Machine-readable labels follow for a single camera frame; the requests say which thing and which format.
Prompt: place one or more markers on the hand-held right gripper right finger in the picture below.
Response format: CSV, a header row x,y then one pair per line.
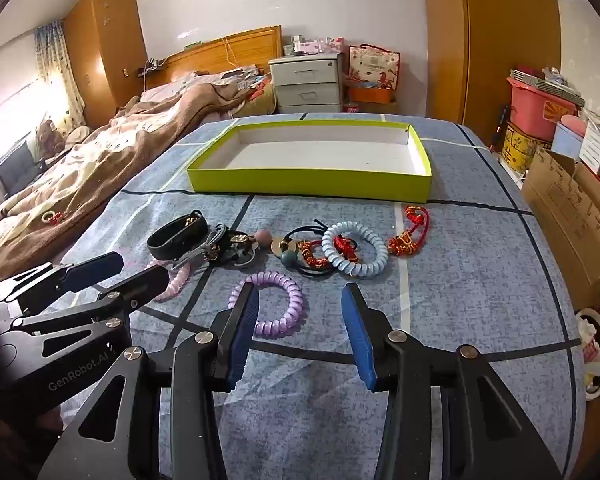
x,y
357,330

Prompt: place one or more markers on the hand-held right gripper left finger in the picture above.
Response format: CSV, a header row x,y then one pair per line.
x,y
242,330

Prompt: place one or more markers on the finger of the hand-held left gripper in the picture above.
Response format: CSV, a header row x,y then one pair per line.
x,y
92,267
145,280

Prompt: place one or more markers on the black and gold charm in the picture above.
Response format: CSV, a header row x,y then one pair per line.
x,y
237,250

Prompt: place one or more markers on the red knot charm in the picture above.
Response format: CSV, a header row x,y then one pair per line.
x,y
405,245

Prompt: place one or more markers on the yellow-green shallow cardboard box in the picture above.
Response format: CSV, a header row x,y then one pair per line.
x,y
325,152

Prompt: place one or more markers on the brown blanket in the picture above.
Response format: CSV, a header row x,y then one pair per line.
x,y
105,160

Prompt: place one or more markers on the black chair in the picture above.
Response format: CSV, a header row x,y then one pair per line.
x,y
17,167

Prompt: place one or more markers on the brown teddy bear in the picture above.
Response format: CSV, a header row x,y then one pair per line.
x,y
47,137

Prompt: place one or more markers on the floral curtain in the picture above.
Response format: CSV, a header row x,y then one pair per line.
x,y
55,70

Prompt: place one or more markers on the power strip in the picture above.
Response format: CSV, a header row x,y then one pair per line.
x,y
152,66

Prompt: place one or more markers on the small wooden wardrobe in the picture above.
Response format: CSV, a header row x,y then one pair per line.
x,y
105,50

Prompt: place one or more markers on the cola bottle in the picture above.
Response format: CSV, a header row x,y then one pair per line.
x,y
352,108

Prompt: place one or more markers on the orange box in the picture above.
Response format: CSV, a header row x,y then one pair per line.
x,y
370,95

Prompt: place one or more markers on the trash can with white bag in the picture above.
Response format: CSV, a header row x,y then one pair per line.
x,y
592,355

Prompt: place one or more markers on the wooden headboard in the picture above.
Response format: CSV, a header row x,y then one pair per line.
x,y
215,52

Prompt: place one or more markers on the yellow patterned tin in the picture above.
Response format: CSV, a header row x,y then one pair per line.
x,y
520,152

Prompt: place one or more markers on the open cardboard box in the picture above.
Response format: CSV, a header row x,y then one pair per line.
x,y
570,210

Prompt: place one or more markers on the red and black stick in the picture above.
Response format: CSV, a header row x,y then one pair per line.
x,y
497,130

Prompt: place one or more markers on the grey drawer nightstand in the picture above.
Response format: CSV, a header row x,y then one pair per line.
x,y
305,85

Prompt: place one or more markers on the red patterned gift bag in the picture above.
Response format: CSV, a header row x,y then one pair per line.
x,y
375,67

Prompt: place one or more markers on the pink plastic bucket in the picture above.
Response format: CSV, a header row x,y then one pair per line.
x,y
535,115

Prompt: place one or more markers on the pink boxes on nightstand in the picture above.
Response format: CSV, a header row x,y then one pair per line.
x,y
320,45

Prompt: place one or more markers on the pale blue bucket pink lid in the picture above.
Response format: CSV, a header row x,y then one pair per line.
x,y
570,135

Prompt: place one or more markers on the white labelled box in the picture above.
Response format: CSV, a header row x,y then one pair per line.
x,y
594,147

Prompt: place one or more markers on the striped flat box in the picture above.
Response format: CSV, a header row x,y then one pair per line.
x,y
545,85

